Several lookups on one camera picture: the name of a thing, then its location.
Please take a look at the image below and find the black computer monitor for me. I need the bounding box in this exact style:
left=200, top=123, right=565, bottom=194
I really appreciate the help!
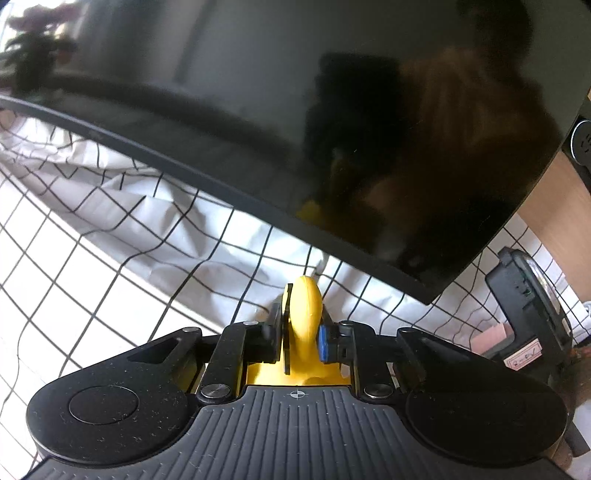
left=0, top=0, right=591, bottom=306

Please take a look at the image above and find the round smart speaker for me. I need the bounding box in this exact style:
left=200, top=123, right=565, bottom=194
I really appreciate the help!
left=566, top=117, right=591, bottom=168

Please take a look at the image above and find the pink cardboard box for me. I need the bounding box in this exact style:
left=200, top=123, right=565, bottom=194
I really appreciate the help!
left=471, top=323, right=513, bottom=355

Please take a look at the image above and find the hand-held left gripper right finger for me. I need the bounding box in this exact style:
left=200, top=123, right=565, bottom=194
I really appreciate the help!
left=318, top=318, right=446, bottom=401

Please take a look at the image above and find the yellow handled tool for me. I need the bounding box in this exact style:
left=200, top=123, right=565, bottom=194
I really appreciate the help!
left=245, top=275, right=352, bottom=386

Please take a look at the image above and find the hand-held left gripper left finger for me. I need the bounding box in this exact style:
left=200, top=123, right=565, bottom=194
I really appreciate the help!
left=127, top=282, right=294, bottom=403

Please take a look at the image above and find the black white checked tablecloth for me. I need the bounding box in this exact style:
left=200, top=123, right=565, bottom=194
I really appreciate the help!
left=0, top=111, right=591, bottom=480

